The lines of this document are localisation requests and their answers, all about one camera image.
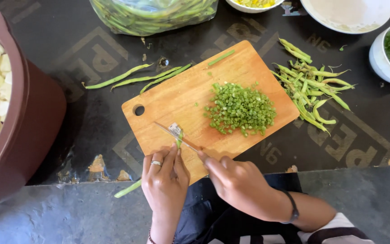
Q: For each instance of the person's left hand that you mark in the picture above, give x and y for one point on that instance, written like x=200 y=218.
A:
x=164 y=189

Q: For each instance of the person's right hand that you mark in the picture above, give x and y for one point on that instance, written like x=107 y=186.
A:
x=242 y=186

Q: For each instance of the short green bean piece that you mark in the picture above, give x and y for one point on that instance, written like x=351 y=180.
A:
x=179 y=139

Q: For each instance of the steel kitchen knife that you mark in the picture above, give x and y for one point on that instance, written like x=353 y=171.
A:
x=171 y=133

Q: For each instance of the pale green bean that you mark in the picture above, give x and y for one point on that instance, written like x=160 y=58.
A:
x=128 y=189

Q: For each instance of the person's dark clothing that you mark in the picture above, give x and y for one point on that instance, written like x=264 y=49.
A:
x=201 y=217

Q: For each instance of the black wrist band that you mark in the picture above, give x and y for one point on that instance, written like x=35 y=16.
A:
x=294 y=208

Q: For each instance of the pile of chopped green beans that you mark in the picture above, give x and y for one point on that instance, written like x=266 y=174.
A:
x=240 y=108

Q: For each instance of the black printed table sheet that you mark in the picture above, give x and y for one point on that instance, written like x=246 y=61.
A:
x=90 y=135

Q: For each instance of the wooden cutting board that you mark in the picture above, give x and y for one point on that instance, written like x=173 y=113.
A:
x=185 y=95

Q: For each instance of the whole green bean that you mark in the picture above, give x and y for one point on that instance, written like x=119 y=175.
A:
x=166 y=78
x=146 y=78
x=117 y=78

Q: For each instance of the heap of green bean trimmings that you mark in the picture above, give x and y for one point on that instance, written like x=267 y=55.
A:
x=308 y=88

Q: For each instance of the thin green bean strip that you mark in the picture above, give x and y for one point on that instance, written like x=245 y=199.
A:
x=221 y=57

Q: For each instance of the maroon plastic tub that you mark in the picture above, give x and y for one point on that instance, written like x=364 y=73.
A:
x=32 y=128

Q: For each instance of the clear bag of green beans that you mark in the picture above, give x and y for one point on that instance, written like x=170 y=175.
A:
x=151 y=15

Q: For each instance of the white bowl of yellow pieces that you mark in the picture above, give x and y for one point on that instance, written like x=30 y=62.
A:
x=254 y=4

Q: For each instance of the large white plate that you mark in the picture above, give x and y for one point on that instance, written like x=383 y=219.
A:
x=347 y=13

